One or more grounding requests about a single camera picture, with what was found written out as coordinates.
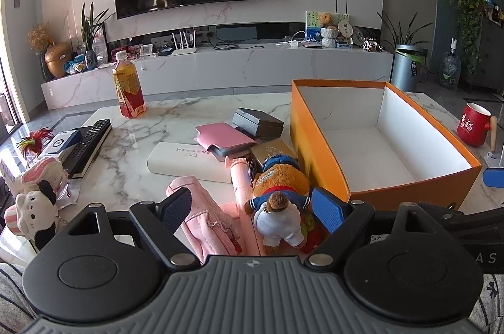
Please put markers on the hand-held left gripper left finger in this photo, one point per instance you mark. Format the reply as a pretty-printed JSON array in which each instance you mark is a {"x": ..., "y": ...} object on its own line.
[{"x": 177, "y": 208}]

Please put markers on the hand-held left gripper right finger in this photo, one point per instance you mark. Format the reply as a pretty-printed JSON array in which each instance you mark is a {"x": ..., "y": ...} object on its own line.
[{"x": 328, "y": 210}]

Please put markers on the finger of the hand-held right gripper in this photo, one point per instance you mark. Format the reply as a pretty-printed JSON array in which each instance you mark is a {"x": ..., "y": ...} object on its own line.
[
  {"x": 453, "y": 218},
  {"x": 493, "y": 177}
]

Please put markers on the colourful small packet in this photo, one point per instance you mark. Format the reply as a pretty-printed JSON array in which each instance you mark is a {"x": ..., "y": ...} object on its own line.
[{"x": 313, "y": 237}]

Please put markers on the pink fabric pencil pouch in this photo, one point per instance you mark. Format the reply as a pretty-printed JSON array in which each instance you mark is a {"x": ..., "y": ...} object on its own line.
[{"x": 208, "y": 227}]

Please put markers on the white glasses case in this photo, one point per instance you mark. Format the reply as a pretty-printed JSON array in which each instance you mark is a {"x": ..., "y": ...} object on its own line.
[{"x": 185, "y": 162}]

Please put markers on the small bear white sailor shirt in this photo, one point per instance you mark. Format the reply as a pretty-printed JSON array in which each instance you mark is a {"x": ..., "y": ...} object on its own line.
[{"x": 281, "y": 225}]

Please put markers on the pink tube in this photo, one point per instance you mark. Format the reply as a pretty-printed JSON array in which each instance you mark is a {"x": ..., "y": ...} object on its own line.
[{"x": 241, "y": 180}]

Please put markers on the orange cardboard box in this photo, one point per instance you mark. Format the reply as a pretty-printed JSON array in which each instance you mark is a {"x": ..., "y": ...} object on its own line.
[{"x": 315, "y": 137}]

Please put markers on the shiny picture card box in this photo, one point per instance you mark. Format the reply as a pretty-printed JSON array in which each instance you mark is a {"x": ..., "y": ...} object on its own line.
[{"x": 271, "y": 151}]

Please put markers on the pink wallet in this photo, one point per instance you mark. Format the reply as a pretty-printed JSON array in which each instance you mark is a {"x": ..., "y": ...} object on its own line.
[{"x": 224, "y": 137}]

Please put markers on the grey lidded box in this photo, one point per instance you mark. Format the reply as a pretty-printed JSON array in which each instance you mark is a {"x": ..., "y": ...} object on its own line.
[{"x": 256, "y": 119}]

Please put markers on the white plastic stand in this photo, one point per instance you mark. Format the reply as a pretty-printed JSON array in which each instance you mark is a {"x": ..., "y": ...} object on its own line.
[{"x": 494, "y": 158}]

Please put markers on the patterned grey cloth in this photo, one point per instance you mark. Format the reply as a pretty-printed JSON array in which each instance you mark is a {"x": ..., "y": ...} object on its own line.
[{"x": 492, "y": 302}]

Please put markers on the black book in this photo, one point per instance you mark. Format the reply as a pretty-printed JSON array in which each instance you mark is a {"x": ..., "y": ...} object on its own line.
[{"x": 80, "y": 173}]

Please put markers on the black TV remote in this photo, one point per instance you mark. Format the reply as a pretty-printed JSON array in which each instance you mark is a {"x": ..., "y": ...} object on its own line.
[{"x": 88, "y": 145}]

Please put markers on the blue water jug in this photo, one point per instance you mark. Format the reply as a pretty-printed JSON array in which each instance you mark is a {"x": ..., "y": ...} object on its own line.
[{"x": 449, "y": 70}]

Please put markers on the grey side cabinet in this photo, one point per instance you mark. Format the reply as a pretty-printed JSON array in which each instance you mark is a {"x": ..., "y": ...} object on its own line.
[{"x": 490, "y": 58}]

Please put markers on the orange drink bottle red label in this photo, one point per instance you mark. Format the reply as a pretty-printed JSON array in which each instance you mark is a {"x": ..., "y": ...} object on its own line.
[{"x": 128, "y": 89}]

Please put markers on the white and blue box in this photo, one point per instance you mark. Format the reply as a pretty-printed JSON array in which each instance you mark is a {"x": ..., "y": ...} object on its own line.
[{"x": 59, "y": 143}]

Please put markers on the grey cylindrical bin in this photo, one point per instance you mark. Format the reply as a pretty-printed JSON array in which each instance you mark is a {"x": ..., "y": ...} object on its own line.
[{"x": 404, "y": 72}]

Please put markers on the white and black cow plush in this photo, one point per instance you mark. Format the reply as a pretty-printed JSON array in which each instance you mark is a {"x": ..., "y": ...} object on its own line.
[{"x": 31, "y": 216}]

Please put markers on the white router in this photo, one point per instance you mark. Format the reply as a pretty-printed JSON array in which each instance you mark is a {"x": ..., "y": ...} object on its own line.
[{"x": 184, "y": 51}]

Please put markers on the red feather shuttlecock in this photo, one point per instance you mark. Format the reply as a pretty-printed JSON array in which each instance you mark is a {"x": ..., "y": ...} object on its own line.
[{"x": 33, "y": 143}]

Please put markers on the white desk thermometer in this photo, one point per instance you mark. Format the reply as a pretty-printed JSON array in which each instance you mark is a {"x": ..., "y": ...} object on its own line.
[{"x": 146, "y": 50}]

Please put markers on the black and white cow figurine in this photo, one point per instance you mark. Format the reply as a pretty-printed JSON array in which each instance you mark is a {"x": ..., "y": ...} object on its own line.
[{"x": 372, "y": 45}]

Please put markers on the trailing ivy plant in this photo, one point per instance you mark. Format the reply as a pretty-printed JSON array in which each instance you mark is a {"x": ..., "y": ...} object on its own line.
[{"x": 468, "y": 9}]

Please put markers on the white charger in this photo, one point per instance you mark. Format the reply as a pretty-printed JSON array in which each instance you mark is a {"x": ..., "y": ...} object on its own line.
[{"x": 293, "y": 43}]

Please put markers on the long leaf green plant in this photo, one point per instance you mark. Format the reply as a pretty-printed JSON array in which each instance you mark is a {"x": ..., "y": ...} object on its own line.
[{"x": 401, "y": 32}]

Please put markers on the white knitted pot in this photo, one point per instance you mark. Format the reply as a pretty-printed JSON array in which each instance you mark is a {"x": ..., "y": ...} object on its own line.
[{"x": 328, "y": 38}]

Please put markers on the green plant in blue vase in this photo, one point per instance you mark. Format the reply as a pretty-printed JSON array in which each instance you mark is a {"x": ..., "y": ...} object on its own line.
[{"x": 91, "y": 58}]

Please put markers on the blue plastic bag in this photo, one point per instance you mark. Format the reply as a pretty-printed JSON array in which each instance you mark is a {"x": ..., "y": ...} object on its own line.
[{"x": 75, "y": 64}]

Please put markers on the white paddle fan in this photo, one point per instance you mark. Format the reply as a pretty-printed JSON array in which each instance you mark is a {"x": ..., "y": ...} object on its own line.
[{"x": 348, "y": 30}]

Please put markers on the blue and green painting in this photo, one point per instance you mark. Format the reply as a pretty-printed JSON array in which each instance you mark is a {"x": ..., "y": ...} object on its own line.
[{"x": 312, "y": 28}]

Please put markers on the striped grey cloth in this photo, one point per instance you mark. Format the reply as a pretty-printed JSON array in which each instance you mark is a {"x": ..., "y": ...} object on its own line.
[{"x": 12, "y": 290}]

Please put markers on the grey speaker box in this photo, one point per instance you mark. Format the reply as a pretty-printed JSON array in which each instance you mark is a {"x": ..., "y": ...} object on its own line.
[{"x": 236, "y": 32}]

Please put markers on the small brown teddy bear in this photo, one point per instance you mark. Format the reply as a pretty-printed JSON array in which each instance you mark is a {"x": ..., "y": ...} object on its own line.
[{"x": 326, "y": 20}]

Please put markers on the gold round vase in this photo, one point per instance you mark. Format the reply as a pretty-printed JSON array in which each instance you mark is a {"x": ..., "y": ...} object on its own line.
[{"x": 58, "y": 60}]

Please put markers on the dried flower bunch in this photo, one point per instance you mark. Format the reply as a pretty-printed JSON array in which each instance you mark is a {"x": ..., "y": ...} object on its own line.
[{"x": 39, "y": 36}]

